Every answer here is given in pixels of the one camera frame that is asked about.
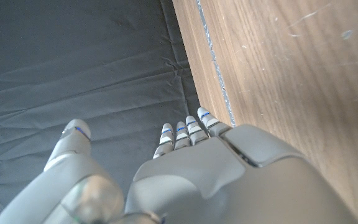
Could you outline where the black fabric curtain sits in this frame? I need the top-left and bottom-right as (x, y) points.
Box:
(0, 0), (209, 222)

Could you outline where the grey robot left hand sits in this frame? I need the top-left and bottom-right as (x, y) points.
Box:
(0, 107), (358, 224)

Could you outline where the wooden table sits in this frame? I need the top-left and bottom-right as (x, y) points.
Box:
(196, 0), (237, 128)

